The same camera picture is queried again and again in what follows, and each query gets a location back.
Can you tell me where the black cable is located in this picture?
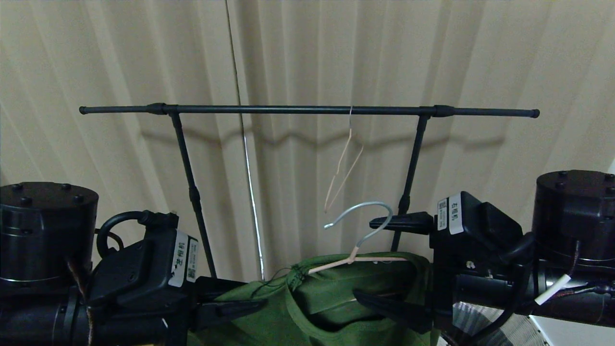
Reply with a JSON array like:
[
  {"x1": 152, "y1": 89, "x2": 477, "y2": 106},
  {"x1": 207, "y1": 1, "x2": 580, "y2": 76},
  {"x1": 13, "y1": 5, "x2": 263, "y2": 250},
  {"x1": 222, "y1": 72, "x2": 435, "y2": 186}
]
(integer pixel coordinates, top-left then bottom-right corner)
[
  {"x1": 461, "y1": 233, "x2": 536, "y2": 346},
  {"x1": 95, "y1": 210, "x2": 166, "y2": 261}
]

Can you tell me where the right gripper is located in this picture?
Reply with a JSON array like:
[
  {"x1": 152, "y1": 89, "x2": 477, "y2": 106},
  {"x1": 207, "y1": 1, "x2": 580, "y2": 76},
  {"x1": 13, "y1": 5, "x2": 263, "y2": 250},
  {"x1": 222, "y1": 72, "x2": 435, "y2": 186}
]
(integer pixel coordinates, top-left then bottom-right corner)
[{"x1": 353, "y1": 192, "x2": 531, "y2": 335}]

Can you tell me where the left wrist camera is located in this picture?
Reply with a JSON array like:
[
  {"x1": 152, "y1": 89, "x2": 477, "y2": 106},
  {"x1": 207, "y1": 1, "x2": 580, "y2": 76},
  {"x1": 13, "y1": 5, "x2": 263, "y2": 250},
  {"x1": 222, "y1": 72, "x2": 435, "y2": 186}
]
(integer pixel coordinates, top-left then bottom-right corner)
[{"x1": 88, "y1": 211, "x2": 177, "y2": 309}]

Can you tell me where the white laundry basket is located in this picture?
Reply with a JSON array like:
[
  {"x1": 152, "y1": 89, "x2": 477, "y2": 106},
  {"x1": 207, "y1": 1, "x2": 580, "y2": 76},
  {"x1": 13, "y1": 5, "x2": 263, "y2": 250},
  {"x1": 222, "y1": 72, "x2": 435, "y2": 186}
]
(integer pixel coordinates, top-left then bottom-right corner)
[{"x1": 440, "y1": 303, "x2": 551, "y2": 346}]

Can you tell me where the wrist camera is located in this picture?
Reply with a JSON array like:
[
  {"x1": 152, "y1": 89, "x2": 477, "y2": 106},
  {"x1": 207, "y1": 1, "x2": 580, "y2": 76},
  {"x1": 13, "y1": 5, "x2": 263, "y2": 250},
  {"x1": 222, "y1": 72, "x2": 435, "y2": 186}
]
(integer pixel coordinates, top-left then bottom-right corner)
[
  {"x1": 460, "y1": 191, "x2": 525, "y2": 262},
  {"x1": 88, "y1": 211, "x2": 177, "y2": 309}
]

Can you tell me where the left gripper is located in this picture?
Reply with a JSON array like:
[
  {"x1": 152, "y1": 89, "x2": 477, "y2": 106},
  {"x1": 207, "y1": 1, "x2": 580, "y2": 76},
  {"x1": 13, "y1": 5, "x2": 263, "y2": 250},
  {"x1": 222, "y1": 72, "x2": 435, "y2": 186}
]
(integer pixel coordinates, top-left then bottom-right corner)
[{"x1": 90, "y1": 230, "x2": 268, "y2": 346}]

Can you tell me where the black clothes rack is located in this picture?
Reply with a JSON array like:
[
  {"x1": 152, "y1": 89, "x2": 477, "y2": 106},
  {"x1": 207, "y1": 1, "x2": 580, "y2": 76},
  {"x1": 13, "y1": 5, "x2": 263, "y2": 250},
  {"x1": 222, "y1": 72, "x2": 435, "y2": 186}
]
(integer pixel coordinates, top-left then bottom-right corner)
[{"x1": 79, "y1": 103, "x2": 540, "y2": 279}]

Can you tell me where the beige curtain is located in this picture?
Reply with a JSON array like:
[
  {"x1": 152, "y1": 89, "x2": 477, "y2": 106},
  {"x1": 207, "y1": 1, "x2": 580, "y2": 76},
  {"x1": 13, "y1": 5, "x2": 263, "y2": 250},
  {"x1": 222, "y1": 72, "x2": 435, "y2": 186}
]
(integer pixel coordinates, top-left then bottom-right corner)
[{"x1": 0, "y1": 0, "x2": 615, "y2": 282}]

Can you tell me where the green long-sleeved shirt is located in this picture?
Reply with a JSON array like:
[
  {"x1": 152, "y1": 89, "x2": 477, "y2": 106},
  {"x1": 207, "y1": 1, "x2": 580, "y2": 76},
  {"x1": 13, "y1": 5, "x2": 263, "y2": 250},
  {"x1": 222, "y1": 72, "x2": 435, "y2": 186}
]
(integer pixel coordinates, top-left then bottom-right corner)
[{"x1": 187, "y1": 252, "x2": 440, "y2": 346}]

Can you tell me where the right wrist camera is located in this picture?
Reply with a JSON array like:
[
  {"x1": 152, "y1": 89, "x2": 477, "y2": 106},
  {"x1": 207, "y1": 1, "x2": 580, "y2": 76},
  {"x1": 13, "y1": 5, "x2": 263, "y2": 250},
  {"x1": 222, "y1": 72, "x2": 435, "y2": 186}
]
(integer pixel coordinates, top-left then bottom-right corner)
[{"x1": 460, "y1": 191, "x2": 525, "y2": 262}]

